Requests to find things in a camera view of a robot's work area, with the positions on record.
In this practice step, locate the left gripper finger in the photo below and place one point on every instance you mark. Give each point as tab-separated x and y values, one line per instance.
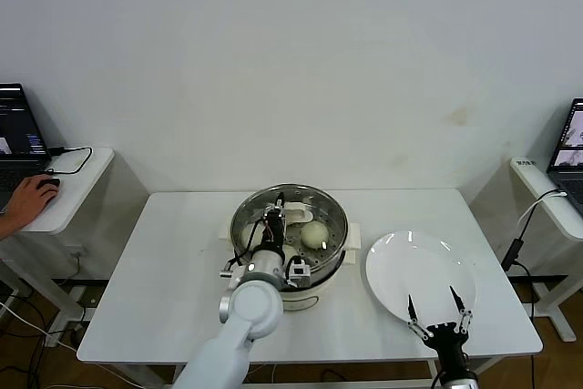
280	200

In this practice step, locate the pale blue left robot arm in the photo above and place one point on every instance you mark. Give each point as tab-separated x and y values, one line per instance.
252	307

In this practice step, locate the cream electric cooker pot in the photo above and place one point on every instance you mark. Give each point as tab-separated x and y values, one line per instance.
314	300

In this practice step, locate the black power adapter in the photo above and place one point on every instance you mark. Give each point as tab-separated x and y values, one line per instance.
512	254

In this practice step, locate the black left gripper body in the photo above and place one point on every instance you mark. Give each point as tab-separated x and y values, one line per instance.
274	227

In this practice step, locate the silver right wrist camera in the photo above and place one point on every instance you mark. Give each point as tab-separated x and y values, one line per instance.
460	382

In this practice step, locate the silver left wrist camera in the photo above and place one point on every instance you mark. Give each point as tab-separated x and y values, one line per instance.
298	273

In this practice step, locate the round white plate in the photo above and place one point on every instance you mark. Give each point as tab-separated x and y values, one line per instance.
410	261

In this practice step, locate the person's bare hand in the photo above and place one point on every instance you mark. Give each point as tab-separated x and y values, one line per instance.
31	200

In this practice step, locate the round glass lid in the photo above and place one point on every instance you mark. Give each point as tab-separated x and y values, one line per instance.
298	215

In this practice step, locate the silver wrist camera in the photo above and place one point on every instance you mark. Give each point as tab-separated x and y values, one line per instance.
460	382
298	273

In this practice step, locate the stainless steel steamer basket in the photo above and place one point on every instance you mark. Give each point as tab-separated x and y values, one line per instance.
354	235

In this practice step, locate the black open laptop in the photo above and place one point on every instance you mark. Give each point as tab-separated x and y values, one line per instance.
18	134
569	143

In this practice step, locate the white labelled device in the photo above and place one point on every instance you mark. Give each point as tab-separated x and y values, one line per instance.
526	162

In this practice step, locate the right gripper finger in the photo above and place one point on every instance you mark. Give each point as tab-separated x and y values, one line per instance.
412	311
461	311

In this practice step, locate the white side desk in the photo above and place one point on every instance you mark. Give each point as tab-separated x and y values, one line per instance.
535	184
77	197

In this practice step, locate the person's bare forearm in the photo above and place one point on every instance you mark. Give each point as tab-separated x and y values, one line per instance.
7	227

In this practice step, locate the black computer mouse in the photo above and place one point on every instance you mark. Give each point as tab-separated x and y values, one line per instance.
52	182

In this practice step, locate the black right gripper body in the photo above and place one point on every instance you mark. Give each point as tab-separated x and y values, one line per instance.
448	343

